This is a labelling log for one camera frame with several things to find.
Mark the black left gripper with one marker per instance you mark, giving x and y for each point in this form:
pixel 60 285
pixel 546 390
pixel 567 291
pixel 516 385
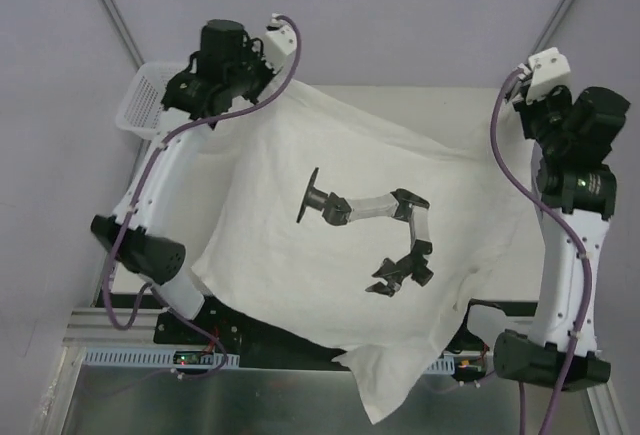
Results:
pixel 255 65

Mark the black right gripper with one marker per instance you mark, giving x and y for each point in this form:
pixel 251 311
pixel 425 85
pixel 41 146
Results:
pixel 536 112

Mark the white t shirt robot print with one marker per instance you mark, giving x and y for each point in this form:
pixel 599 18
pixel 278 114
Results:
pixel 288 267

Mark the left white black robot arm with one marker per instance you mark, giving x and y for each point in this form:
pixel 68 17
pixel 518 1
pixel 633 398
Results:
pixel 134 234

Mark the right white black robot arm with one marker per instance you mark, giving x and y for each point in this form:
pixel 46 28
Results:
pixel 576 195

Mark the white perforated plastic basket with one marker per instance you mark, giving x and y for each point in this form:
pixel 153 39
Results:
pixel 141 112

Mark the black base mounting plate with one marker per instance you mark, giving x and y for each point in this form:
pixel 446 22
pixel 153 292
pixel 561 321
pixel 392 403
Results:
pixel 257 344

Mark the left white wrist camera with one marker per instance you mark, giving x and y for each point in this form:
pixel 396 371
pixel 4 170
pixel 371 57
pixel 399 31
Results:
pixel 279 43

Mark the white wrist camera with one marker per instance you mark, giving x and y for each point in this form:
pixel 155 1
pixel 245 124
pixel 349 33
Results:
pixel 543 72
pixel 279 43

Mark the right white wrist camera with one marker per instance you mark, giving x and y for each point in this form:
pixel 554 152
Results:
pixel 543 72

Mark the right slotted cable duct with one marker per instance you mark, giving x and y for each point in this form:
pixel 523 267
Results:
pixel 444 365

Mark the slotted cable duct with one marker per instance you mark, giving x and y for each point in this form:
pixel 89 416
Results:
pixel 444 365
pixel 159 358

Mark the aluminium frame rail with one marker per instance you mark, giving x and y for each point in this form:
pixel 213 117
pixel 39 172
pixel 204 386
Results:
pixel 92 327

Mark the left slotted cable duct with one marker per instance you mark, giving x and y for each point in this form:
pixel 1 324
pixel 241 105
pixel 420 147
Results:
pixel 159 358

